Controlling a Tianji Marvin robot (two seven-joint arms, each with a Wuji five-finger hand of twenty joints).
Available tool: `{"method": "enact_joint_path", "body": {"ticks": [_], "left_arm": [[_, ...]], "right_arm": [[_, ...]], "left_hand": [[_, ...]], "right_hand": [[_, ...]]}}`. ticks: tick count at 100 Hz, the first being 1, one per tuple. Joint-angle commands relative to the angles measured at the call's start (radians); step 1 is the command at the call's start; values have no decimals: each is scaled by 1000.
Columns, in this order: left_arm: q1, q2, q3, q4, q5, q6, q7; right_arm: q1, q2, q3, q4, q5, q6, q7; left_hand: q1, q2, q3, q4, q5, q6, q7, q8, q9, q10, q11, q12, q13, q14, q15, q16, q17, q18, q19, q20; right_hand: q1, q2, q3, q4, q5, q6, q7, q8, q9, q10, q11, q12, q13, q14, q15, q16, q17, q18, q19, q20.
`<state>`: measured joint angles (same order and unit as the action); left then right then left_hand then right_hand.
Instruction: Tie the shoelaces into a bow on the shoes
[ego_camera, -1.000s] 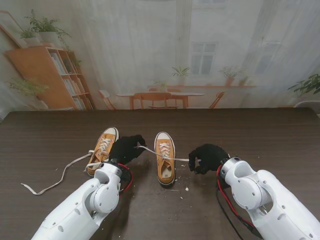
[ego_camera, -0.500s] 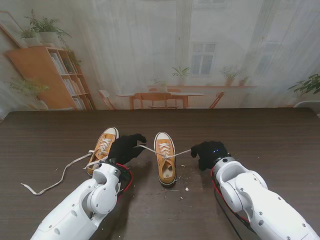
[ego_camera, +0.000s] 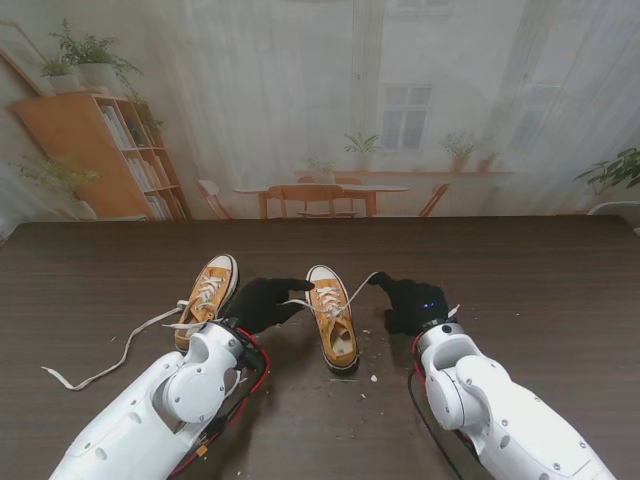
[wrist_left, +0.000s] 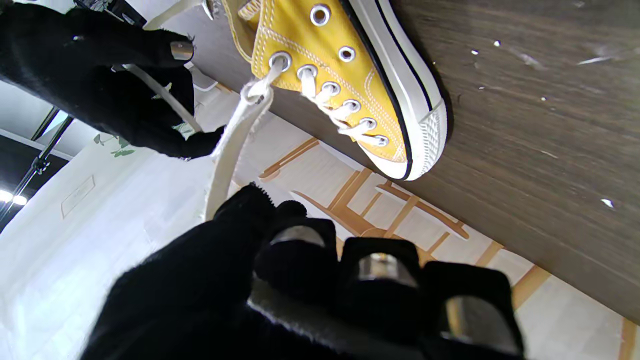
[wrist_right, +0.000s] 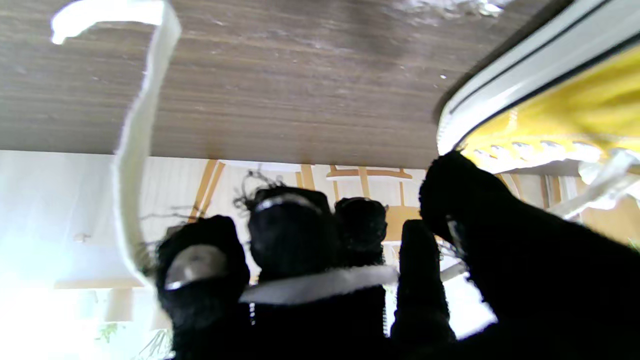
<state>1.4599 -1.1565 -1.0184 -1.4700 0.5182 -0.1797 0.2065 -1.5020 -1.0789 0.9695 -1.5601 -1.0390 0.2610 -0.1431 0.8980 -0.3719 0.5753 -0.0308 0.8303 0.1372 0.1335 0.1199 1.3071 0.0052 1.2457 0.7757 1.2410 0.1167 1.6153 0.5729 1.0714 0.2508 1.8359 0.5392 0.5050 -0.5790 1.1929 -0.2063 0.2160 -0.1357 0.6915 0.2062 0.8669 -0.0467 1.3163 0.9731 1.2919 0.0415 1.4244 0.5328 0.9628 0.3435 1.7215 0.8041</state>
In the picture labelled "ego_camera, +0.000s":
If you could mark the printed room scene backdrop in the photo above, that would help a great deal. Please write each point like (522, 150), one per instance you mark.
(275, 100)

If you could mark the yellow canvas sneaker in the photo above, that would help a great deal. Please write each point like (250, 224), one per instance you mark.
(320, 274)
(220, 262)

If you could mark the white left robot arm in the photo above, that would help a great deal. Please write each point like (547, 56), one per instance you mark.
(150, 415)

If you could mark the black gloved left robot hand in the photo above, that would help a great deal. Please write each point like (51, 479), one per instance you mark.
(260, 305)

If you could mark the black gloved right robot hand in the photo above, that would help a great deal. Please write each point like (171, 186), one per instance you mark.
(415, 305)

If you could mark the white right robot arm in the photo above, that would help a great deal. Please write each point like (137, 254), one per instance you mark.
(500, 410)

